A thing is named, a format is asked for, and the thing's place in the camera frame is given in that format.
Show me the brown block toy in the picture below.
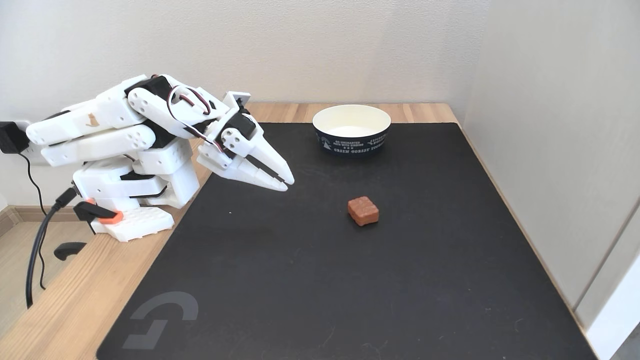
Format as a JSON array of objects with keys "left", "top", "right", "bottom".
[{"left": 347, "top": 196, "right": 380, "bottom": 227}]

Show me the navy and white paper bowl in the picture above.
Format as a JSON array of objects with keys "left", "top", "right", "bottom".
[{"left": 312, "top": 104, "right": 392, "bottom": 159}]

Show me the black desk mat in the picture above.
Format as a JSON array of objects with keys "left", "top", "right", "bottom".
[{"left": 96, "top": 122, "right": 599, "bottom": 360}]

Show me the black and orange clamp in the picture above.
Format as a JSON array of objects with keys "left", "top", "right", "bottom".
[{"left": 54, "top": 199, "right": 125, "bottom": 262}]

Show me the black power adapter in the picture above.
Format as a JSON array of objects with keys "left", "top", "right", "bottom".
[{"left": 0, "top": 121, "right": 30, "bottom": 155}]

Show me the red white black servo cable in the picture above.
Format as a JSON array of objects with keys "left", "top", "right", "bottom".
[{"left": 167, "top": 85, "right": 226, "bottom": 152}]

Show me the white wall outlet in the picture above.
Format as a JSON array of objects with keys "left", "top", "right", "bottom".
[{"left": 15, "top": 120, "right": 53, "bottom": 166}]

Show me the thin black adapter cable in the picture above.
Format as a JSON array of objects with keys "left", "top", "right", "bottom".
[{"left": 19, "top": 152, "right": 49, "bottom": 291}]

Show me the thick black cable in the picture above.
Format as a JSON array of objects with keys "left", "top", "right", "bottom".
[{"left": 25, "top": 187, "right": 79, "bottom": 309}]

